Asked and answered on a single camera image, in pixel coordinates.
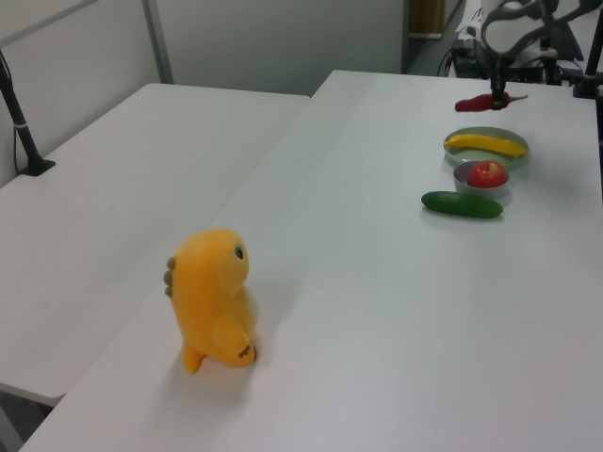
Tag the yellow banana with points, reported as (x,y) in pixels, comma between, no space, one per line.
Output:
(490,143)

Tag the orange plush dinosaur toy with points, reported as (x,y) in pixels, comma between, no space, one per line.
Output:
(212,301)

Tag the black camera stand with base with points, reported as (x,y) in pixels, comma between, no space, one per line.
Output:
(19,127)

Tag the grey partition frame post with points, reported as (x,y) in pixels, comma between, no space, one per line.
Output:
(158,42)

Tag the light green plastic plate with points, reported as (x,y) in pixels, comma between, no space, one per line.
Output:
(516,162)

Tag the green cucumber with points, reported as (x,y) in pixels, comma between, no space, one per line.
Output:
(461,205)

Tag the brown wooden door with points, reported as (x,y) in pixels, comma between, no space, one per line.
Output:
(426,16)

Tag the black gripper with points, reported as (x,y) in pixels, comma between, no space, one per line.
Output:
(498,73)

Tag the black clamp stand pole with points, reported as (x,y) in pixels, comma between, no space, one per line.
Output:
(589,70)

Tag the grey bowl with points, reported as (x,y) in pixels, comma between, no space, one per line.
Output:
(490,192)

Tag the red apple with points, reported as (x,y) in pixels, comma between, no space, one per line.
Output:
(487,175)

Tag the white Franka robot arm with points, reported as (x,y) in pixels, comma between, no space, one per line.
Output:
(518,23)

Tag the red chili pepper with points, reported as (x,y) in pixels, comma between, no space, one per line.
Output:
(476,103)

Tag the black equipment behind table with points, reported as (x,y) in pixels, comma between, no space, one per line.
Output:
(532,73)

